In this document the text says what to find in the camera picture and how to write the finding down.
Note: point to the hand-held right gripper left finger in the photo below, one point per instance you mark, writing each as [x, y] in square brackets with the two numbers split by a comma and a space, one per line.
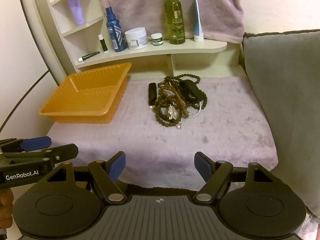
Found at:
[117, 166]

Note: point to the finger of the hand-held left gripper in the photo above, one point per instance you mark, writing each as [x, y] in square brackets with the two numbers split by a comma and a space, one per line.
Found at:
[35, 143]
[62, 151]

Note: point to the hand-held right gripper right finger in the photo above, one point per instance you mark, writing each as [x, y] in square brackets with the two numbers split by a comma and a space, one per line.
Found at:
[202, 166]

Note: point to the orange ribbed plastic tray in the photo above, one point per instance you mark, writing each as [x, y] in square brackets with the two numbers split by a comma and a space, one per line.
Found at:
[82, 100]

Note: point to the person's left hand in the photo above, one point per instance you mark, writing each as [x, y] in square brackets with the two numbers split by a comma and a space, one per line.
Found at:
[5, 205]

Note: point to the lilac fluffy mat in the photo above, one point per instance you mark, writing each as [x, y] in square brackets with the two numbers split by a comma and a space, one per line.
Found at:
[212, 130]

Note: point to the silver pendant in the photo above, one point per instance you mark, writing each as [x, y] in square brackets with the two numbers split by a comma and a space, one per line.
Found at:
[172, 112]

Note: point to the black hair clip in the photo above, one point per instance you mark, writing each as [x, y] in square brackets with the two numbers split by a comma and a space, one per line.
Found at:
[190, 88]

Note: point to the black rectangular barrette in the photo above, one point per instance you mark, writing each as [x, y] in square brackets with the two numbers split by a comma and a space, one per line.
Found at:
[152, 93]

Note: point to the small dark green tube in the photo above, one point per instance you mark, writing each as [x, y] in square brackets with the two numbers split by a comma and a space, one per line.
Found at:
[88, 56]

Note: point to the grey cushion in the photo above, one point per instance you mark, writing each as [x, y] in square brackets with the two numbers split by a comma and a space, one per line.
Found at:
[287, 92]

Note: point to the white capped lip balm stick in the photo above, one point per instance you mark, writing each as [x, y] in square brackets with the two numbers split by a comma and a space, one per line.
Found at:
[103, 43]

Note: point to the white corner shelf unit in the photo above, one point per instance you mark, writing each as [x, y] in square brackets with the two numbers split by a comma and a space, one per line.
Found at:
[150, 53]

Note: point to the blue spray bottle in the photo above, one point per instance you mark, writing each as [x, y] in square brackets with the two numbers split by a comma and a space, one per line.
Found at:
[115, 35]

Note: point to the white cream jar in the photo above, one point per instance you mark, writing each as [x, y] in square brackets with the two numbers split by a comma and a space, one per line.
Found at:
[136, 38]

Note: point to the small green label jar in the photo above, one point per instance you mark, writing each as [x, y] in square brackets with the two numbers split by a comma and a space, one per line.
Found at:
[157, 41]

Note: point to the purple cosmetic tube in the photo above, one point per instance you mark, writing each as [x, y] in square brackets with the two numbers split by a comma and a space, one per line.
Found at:
[76, 10]

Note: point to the white and blue tube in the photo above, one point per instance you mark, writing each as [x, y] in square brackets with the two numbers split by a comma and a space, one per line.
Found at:
[198, 25]

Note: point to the green spray bottle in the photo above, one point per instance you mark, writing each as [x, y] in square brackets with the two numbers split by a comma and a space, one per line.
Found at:
[175, 17]

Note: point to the lilac hanging towel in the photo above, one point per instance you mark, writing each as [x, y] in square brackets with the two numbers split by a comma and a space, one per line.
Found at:
[145, 2]

